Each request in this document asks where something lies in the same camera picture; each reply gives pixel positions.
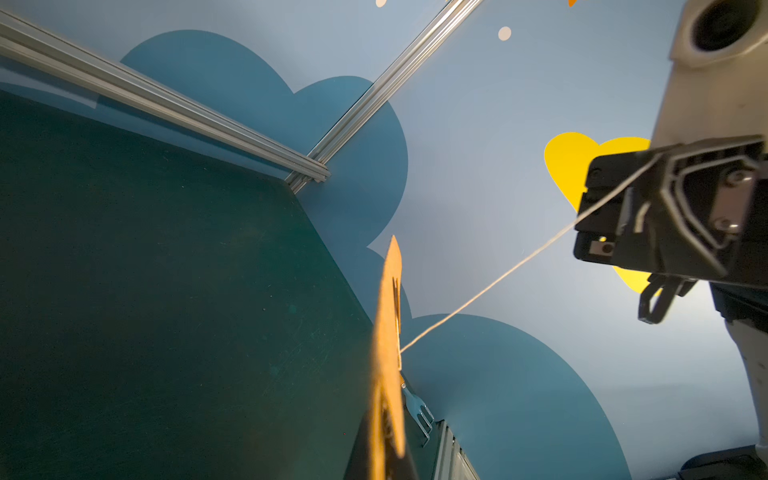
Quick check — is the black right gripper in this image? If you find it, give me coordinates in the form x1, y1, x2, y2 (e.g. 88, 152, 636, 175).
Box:
574, 135, 767, 324

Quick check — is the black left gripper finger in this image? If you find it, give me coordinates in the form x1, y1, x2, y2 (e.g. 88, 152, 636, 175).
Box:
343, 413, 420, 480

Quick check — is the white file bag string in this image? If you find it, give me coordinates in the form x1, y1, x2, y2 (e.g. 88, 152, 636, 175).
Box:
398, 152, 665, 355

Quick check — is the kraft paper file bag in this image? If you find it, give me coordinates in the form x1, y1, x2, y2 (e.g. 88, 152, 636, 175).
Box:
369, 238, 406, 479

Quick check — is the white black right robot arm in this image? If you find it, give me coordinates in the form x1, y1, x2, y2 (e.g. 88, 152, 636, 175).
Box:
574, 135, 767, 432

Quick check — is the right diagonal aluminium bar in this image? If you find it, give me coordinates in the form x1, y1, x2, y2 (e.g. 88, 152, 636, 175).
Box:
308, 0, 480, 166

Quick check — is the back horizontal aluminium bar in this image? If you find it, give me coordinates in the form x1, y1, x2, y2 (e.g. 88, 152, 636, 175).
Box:
1, 10, 330, 182

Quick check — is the blue garden fork wooden handle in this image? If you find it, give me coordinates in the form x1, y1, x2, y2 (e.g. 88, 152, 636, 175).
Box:
401, 378, 435, 445

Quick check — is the aluminium front mounting rail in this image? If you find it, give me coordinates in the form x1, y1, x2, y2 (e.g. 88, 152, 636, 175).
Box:
432, 420, 479, 480

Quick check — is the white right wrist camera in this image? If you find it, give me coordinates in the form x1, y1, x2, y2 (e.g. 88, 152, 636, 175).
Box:
651, 1, 767, 148

